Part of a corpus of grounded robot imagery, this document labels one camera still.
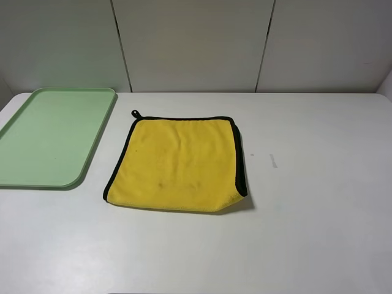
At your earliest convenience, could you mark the green plastic tray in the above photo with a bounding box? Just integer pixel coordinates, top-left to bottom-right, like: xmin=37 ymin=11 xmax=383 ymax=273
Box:
xmin=1 ymin=88 xmax=116 ymax=190

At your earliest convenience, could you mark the yellow towel with black trim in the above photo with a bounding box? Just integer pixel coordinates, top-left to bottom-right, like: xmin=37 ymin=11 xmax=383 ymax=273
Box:
xmin=103 ymin=110 xmax=248 ymax=213

